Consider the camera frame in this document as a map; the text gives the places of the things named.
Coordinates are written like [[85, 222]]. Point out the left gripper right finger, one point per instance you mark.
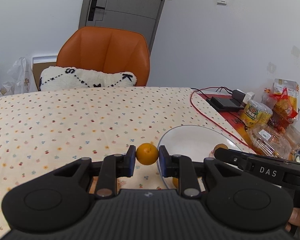
[[229, 200]]

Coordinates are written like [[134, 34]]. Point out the white plastic bag by wall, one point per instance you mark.
[[22, 79]]

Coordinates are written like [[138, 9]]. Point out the clear plastic container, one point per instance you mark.
[[268, 141]]

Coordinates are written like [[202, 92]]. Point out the mandarin in bowl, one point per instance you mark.
[[175, 182]]

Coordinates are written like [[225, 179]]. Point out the cardboard box by wall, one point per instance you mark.
[[37, 69]]

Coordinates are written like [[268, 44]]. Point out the floral tablecloth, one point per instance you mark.
[[42, 131]]

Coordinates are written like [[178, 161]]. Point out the grey door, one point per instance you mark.
[[140, 16]]

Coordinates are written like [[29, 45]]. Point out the yellow can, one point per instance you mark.
[[255, 113]]

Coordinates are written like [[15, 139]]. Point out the red orange snack bag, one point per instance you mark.
[[285, 94]]

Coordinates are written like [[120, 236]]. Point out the black box device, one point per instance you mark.
[[224, 104]]

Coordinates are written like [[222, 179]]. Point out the brown round fruit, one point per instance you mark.
[[223, 146]]

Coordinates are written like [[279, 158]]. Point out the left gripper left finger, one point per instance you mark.
[[60, 199]]

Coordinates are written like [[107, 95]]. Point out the orange leather chair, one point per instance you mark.
[[107, 50]]

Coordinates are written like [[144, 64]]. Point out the white ceramic bowl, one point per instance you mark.
[[196, 142]]

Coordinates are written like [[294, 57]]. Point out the white fluffy cushion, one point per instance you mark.
[[59, 78]]

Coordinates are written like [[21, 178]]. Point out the small orange mandarin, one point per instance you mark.
[[147, 154]]

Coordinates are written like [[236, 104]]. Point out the right hand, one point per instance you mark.
[[298, 219]]

